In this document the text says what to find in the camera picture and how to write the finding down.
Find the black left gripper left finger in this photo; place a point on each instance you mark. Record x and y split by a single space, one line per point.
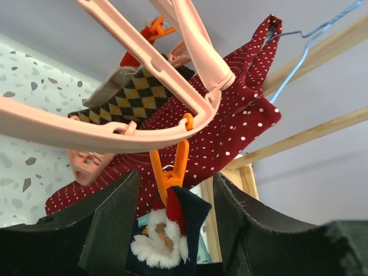
90 237

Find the pink clothes clip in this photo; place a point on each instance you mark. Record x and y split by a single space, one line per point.
87 165

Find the orange clothes clip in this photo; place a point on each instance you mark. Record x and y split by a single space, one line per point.
166 179
160 29

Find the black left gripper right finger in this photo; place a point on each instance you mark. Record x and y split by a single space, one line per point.
271 243

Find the wooden drying rack frame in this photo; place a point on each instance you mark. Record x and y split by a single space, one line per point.
324 107

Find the brown yellow argyle sock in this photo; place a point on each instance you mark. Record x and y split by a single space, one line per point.
143 99

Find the teal transparent plastic basin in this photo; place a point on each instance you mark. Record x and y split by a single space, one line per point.
203 256

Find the pink round clip hanger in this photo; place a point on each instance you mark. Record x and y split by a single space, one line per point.
197 75

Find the navy santa sock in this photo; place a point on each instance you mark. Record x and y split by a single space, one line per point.
170 245

